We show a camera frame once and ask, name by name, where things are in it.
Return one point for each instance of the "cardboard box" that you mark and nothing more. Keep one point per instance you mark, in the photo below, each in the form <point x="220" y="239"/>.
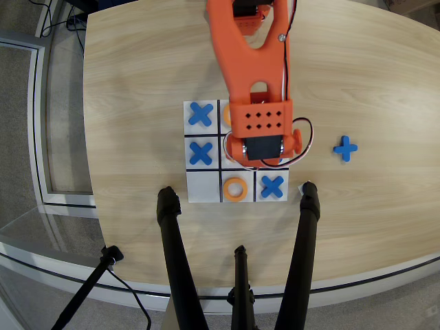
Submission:
<point x="412" y="5"/>

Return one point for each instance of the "white tic-tac-toe board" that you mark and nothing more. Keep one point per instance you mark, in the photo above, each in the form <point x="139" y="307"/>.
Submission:
<point x="203" y="189"/>

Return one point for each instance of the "thin black tripod leg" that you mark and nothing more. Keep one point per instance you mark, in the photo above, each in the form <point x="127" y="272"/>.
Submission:
<point x="242" y="292"/>

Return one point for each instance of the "white tape piece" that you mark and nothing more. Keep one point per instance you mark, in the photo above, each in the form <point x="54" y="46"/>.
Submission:
<point x="300" y="188"/>

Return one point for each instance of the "black furniture base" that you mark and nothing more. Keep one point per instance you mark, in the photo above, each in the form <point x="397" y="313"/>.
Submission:
<point x="86" y="2"/>

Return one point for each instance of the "blue X piece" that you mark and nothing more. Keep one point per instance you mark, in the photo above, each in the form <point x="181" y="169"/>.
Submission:
<point x="201" y="153"/>
<point x="272" y="187"/>
<point x="201" y="114"/>
<point x="345" y="148"/>
<point x="280" y="160"/>

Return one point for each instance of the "grey metal floor frame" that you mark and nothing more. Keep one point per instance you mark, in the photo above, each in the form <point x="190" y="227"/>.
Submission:
<point x="38" y="103"/>

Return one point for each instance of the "black stand pole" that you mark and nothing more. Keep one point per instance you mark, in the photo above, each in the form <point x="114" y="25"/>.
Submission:
<point x="86" y="288"/>

